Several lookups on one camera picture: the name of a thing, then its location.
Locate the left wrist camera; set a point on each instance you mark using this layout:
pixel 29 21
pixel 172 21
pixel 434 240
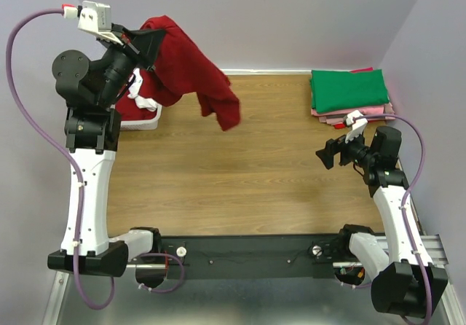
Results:
pixel 93 18

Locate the white wall trim strip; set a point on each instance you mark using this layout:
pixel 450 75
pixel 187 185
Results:
pixel 237 72

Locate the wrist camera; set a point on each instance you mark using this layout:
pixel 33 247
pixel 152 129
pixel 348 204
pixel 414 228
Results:
pixel 356 122
pixel 93 18

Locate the folded mauve t-shirt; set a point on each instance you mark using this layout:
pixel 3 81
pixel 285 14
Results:
pixel 338 119

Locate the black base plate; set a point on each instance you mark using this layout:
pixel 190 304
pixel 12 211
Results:
pixel 249 257

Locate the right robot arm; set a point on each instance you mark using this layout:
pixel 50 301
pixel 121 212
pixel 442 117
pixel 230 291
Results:
pixel 403 278

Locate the folded green t-shirt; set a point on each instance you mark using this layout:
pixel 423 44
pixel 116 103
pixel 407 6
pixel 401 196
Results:
pixel 337 90

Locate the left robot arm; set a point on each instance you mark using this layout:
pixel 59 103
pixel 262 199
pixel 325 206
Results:
pixel 91 89

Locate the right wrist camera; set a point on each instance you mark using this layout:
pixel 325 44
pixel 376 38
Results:
pixel 356 122

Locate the folded bright red t-shirt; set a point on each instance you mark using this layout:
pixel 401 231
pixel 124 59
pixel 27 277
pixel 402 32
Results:
pixel 339 126

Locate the white t-shirt in basket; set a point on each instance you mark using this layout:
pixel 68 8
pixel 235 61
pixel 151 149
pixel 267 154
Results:
pixel 134 93

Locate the folded magenta t-shirt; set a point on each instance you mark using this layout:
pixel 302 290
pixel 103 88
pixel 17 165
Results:
pixel 360 70

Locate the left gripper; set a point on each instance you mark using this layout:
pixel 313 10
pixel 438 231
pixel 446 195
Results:
pixel 145 41

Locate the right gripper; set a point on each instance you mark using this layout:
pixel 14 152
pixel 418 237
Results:
pixel 333 146

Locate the red t-shirt in basket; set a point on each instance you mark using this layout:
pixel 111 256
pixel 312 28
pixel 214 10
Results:
pixel 130 112

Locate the dark red t-shirt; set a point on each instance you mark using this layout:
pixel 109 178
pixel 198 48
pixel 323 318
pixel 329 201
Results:
pixel 182 68

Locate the white plastic laundry basket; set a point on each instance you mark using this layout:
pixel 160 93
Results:
pixel 142 124

